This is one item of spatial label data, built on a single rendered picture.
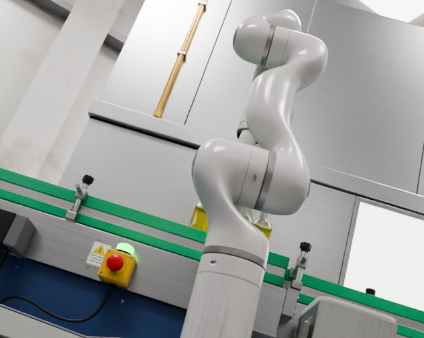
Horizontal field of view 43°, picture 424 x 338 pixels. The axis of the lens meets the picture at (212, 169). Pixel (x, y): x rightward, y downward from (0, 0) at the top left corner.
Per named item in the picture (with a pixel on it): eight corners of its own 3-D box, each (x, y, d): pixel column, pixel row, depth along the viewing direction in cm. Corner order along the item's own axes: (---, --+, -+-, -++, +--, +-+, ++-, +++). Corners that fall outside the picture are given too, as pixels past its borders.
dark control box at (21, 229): (21, 258, 134) (36, 227, 137) (13, 249, 126) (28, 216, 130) (-10, 248, 134) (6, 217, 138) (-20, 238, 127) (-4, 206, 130)
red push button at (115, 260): (127, 260, 128) (126, 256, 125) (121, 275, 126) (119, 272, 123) (111, 255, 128) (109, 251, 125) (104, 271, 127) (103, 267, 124)
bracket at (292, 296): (288, 324, 140) (294, 298, 143) (295, 318, 131) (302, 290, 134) (275, 320, 140) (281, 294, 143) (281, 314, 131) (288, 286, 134)
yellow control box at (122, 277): (126, 292, 132) (137, 263, 135) (123, 285, 125) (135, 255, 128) (99, 283, 132) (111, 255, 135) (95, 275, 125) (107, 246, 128)
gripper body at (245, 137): (236, 139, 175) (227, 168, 170) (239, 123, 165) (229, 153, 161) (258, 145, 174) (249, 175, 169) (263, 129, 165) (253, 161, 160)
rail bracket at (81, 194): (77, 225, 140) (96, 180, 145) (72, 215, 133) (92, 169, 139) (62, 220, 140) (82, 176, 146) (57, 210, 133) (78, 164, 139)
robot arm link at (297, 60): (218, 211, 108) (296, 233, 108) (228, 178, 98) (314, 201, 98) (259, 49, 137) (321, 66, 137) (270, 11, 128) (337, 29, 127)
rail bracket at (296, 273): (292, 300, 144) (302, 256, 150) (306, 286, 129) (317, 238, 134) (282, 296, 145) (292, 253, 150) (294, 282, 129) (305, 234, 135)
